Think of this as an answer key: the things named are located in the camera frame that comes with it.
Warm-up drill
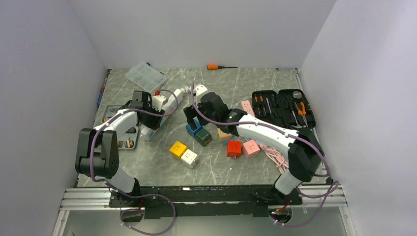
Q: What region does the blue cube socket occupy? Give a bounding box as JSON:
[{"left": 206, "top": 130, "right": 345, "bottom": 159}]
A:
[{"left": 185, "top": 118, "right": 202, "bottom": 138}]

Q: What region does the clear plastic organizer box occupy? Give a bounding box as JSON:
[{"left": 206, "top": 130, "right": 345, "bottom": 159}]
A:
[{"left": 126, "top": 62, "right": 167, "bottom": 93}]

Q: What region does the dark green cube socket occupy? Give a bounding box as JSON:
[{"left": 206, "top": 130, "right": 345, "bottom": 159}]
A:
[{"left": 195, "top": 128, "right": 212, "bottom": 147}]

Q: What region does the beige cube socket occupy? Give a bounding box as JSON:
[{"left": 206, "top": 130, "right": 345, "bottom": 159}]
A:
[{"left": 217, "top": 128, "right": 232, "bottom": 142}]

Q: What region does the white power strip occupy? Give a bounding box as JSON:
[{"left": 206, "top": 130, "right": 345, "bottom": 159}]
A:
[{"left": 140, "top": 86, "right": 189, "bottom": 141}]

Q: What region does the pink power strip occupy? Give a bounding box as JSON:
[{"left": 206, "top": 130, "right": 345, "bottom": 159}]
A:
[{"left": 240, "top": 100, "right": 291, "bottom": 175}]

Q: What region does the yellow cube socket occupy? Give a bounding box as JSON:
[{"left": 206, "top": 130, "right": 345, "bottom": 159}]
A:
[{"left": 169, "top": 141, "right": 188, "bottom": 161}]

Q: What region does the grey tool tray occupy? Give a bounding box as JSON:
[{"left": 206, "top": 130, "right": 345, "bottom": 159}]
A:
[{"left": 102, "top": 105, "right": 139, "bottom": 150}]

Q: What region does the red cube socket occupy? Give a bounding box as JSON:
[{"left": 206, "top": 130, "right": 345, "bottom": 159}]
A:
[{"left": 226, "top": 140, "right": 242, "bottom": 158}]

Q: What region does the white cube socket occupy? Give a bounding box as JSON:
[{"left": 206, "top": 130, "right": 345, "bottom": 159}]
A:
[{"left": 180, "top": 149, "right": 199, "bottom": 169}]

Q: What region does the pink cube socket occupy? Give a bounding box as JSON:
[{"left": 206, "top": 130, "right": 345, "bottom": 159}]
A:
[{"left": 242, "top": 140, "right": 260, "bottom": 158}]

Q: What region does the black tool case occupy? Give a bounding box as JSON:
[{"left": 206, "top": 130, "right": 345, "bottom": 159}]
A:
[{"left": 251, "top": 89, "right": 316, "bottom": 130}]

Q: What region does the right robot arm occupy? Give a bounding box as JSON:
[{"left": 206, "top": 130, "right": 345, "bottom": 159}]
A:
[{"left": 184, "top": 91, "right": 324, "bottom": 204}]

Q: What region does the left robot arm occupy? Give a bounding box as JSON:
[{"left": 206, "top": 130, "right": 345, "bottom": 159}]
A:
[{"left": 75, "top": 90, "right": 165, "bottom": 207}]

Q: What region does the blue red pen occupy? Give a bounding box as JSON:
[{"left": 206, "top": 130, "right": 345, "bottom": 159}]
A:
[{"left": 96, "top": 78, "right": 107, "bottom": 108}]

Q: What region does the orange handled screwdriver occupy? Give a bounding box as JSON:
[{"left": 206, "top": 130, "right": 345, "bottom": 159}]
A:
[{"left": 207, "top": 64, "right": 237, "bottom": 70}]

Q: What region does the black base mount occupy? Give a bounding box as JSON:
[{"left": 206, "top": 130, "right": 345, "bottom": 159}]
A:
[{"left": 109, "top": 184, "right": 302, "bottom": 219}]

